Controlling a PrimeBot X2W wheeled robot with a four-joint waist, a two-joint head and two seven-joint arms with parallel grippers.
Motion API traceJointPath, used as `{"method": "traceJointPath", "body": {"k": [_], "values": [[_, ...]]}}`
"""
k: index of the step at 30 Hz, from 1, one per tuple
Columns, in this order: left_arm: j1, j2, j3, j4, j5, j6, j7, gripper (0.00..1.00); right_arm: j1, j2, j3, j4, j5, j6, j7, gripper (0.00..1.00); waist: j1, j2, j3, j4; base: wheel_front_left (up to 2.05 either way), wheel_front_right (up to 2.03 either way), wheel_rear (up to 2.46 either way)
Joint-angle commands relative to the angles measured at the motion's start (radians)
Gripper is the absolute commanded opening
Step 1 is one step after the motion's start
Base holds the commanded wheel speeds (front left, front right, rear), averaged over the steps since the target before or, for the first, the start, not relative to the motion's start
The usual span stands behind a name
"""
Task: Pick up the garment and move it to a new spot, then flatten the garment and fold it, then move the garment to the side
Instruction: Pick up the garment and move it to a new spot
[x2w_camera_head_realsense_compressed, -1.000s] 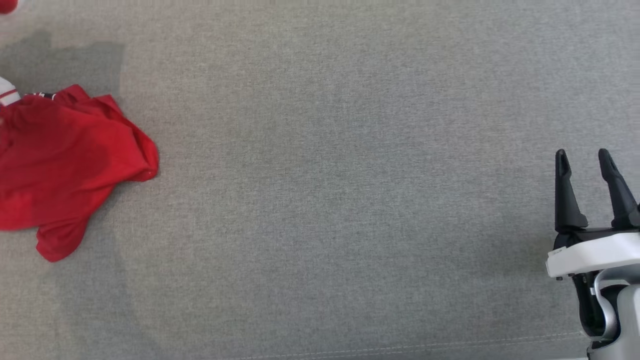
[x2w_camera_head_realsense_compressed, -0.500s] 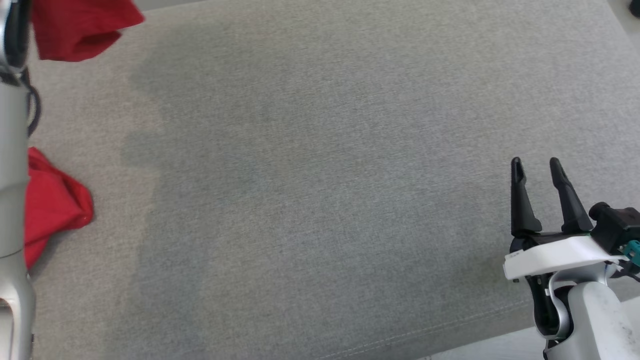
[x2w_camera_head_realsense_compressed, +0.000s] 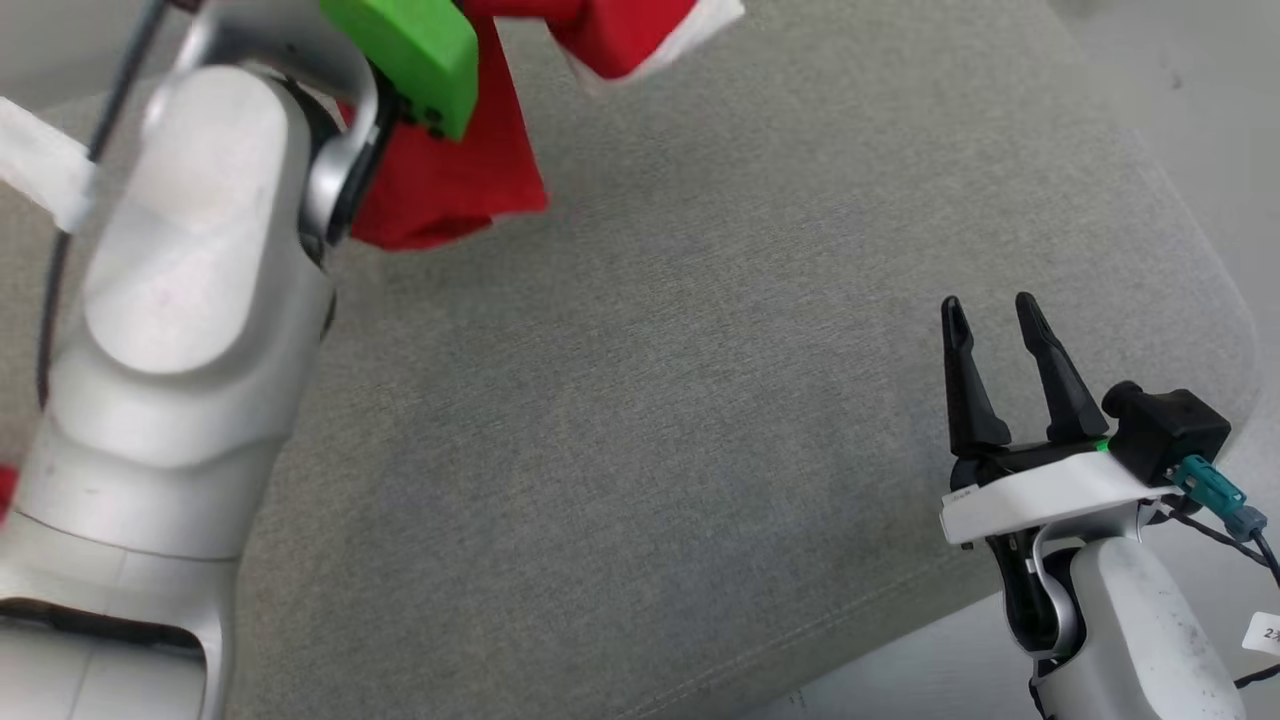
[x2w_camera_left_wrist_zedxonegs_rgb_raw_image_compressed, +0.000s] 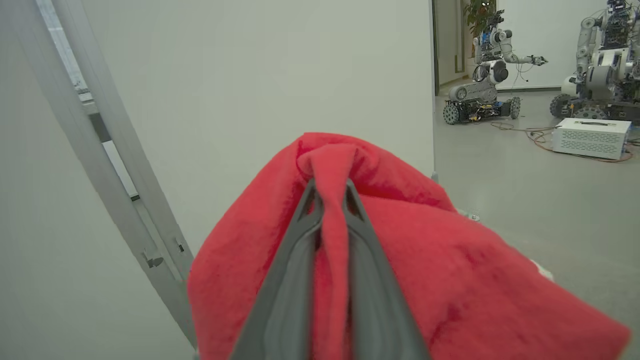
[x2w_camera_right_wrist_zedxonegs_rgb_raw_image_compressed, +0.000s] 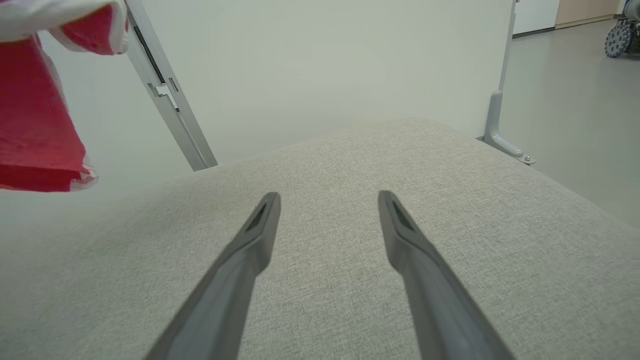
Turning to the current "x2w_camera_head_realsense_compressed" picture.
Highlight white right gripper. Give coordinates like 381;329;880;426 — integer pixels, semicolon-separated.
940;292;1183;547

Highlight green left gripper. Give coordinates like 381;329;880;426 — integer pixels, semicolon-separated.
320;0;479;141

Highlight red shorts with white trim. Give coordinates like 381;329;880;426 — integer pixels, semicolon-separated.
335;0;746;253

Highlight teal right cable connector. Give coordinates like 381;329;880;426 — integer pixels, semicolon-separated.
1170;455;1269;541

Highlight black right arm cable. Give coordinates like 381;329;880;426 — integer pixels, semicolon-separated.
1150;500;1280;691

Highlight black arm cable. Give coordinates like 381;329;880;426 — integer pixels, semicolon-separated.
1150;500;1280;691
35;0;169;411

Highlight white tape strip on cable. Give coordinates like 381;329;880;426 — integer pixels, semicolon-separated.
0;97;98;233

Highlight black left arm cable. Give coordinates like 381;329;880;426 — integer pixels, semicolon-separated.
35;0;169;411

